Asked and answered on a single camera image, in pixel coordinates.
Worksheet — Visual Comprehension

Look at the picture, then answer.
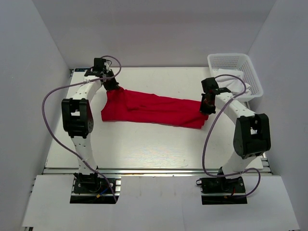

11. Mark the red t shirt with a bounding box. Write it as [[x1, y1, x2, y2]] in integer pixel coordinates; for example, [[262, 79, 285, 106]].
[[101, 88, 208, 129]]

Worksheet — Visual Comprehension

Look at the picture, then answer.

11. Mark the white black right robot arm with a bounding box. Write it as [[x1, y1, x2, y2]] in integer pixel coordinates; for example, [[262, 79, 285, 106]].
[[200, 77, 271, 192]]

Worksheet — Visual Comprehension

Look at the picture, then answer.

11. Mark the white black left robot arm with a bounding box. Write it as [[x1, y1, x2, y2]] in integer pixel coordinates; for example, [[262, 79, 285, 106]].
[[61, 56, 119, 192]]

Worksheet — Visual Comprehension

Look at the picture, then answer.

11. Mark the black blue sticker label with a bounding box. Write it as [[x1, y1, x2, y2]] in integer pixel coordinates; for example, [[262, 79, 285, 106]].
[[74, 68, 88, 72]]

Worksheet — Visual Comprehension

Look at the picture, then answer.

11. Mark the white plastic basket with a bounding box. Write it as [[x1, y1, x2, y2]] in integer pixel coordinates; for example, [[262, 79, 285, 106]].
[[207, 53, 263, 102]]

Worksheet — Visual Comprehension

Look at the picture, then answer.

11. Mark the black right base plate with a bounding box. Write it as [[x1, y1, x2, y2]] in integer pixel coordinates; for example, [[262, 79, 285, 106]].
[[196, 177, 247, 205]]

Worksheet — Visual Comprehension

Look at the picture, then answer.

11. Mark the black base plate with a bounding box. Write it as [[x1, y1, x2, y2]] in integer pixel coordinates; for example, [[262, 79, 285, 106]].
[[70, 178, 116, 205], [196, 177, 247, 205]]

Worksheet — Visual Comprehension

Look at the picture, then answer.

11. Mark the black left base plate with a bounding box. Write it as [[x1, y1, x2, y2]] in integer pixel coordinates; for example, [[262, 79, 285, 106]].
[[70, 178, 116, 205]]

